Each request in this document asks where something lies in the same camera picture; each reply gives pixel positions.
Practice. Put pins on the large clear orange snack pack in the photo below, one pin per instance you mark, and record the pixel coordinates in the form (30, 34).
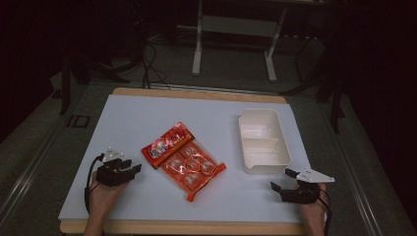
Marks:
(193, 168)

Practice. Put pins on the dark stand frame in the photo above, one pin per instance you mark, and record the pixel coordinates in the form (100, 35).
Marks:
(334, 98)

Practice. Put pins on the person's left hand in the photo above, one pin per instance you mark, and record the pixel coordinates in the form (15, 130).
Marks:
(105, 196)

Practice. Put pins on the black stand legs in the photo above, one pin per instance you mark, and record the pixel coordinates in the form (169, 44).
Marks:
(65, 82)

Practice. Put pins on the metal floor rail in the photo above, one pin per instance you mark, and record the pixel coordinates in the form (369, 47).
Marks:
(209, 88)

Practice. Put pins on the white metal table frame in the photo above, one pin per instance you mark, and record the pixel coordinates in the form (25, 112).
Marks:
(196, 49)

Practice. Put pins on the white plastic container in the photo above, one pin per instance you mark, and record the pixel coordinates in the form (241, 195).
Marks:
(264, 144)

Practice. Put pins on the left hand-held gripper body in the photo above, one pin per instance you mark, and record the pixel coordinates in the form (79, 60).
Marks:
(111, 175)

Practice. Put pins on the person's right hand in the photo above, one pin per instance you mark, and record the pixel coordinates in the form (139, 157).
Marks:
(314, 209)

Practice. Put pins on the small orange snack packet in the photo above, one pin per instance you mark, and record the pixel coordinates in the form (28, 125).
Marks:
(167, 144)

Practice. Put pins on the white table mat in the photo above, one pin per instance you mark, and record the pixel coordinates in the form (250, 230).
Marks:
(137, 118)

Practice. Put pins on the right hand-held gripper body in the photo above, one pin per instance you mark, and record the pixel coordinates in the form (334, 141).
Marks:
(303, 191)

